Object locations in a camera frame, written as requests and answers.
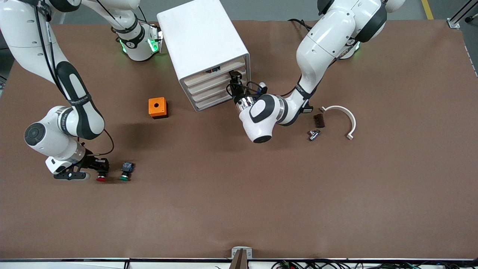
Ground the red push button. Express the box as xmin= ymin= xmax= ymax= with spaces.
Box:
xmin=96 ymin=159 xmax=111 ymax=182

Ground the green push button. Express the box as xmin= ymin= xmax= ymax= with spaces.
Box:
xmin=119 ymin=161 xmax=135 ymax=182

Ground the white table edge strip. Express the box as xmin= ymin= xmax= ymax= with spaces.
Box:
xmin=0 ymin=260 xmax=478 ymax=269

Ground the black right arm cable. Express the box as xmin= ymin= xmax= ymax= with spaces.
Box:
xmin=33 ymin=0 xmax=115 ymax=157

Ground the orange button enclosure box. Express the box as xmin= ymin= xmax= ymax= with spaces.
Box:
xmin=148 ymin=97 xmax=168 ymax=119

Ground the black base cable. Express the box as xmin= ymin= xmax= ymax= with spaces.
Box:
xmin=119 ymin=4 xmax=149 ymax=25
xmin=288 ymin=18 xmax=313 ymax=33

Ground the white curved plastic bracket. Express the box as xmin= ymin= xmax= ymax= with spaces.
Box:
xmin=320 ymin=105 xmax=357 ymax=141

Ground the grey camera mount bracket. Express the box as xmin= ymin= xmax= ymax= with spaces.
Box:
xmin=229 ymin=246 xmax=253 ymax=269

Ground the tangled black cable bundle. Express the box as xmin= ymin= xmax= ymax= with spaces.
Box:
xmin=271 ymin=259 xmax=478 ymax=269

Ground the aluminium frame profile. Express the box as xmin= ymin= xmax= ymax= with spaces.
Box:
xmin=447 ymin=0 xmax=478 ymax=30

